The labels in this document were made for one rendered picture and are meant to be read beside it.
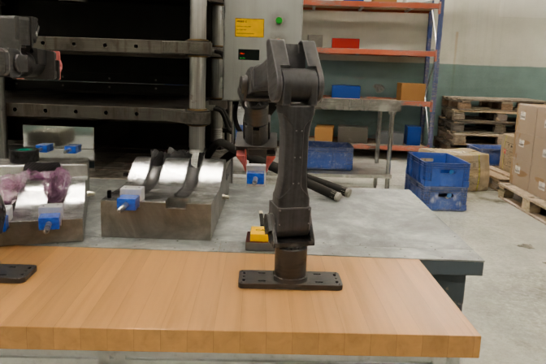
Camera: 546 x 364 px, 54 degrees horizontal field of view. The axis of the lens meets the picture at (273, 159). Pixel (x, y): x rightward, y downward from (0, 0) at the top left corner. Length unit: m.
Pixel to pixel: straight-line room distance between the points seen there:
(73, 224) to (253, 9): 1.14
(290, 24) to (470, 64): 6.30
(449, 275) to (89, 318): 0.81
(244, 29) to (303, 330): 1.41
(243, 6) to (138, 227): 1.07
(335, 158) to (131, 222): 3.90
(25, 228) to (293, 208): 0.62
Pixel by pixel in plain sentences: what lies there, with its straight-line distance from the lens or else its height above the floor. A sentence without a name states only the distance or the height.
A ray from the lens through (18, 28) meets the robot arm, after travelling 1.29.
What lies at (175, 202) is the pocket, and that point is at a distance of 1.34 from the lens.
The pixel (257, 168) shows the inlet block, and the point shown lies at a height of 0.95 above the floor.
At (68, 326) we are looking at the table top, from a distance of 0.95.
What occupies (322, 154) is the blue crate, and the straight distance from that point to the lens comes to 5.08.
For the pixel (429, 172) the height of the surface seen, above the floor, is 0.34.
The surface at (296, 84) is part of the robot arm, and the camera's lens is 0.98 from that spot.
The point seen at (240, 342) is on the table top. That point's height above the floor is 0.78.
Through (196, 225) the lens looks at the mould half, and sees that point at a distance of 1.30.
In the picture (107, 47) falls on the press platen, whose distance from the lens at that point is 2.13.
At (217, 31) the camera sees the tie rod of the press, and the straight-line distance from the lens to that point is 2.67.
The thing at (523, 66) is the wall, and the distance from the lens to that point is 8.49.
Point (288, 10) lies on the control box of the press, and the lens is 2.11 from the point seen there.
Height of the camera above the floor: 1.22
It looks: 10 degrees down
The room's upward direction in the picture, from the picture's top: 2 degrees clockwise
